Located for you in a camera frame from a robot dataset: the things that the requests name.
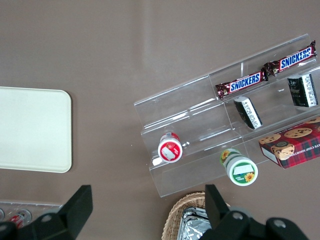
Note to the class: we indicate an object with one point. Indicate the light oval wicker basket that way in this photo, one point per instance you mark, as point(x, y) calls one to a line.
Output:
point(172, 215)

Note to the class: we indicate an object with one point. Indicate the red lid yogurt cup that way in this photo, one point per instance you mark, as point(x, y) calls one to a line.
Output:
point(170, 150)

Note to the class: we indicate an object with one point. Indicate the small black white box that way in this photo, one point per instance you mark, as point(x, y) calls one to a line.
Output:
point(248, 112)
point(303, 90)

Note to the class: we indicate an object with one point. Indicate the Snickers chocolate bar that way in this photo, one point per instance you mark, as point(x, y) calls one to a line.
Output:
point(292, 58)
point(243, 83)

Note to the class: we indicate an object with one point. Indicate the clear acrylic bottle rack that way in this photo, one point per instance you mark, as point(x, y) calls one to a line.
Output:
point(45, 207)

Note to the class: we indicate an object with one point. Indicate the clear acrylic stepped shelf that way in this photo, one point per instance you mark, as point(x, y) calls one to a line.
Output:
point(175, 112)
point(275, 101)

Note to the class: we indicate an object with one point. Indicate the cream plastic tray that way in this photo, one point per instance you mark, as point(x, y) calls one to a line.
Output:
point(32, 130)

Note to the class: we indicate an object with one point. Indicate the green lid yogurt cup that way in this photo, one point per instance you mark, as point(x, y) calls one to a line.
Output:
point(241, 171)

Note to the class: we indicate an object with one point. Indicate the stacked aluminium foil containers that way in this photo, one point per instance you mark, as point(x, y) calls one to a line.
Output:
point(195, 225)

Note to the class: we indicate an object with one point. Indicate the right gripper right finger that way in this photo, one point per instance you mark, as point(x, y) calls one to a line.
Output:
point(220, 217)

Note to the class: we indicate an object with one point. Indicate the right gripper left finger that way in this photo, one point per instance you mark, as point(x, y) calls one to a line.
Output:
point(72, 215)

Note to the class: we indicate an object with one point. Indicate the red tartan cookie box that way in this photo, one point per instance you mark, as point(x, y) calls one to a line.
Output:
point(297, 147)

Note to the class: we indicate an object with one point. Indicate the red cola bottle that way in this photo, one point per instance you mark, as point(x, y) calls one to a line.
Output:
point(21, 217)

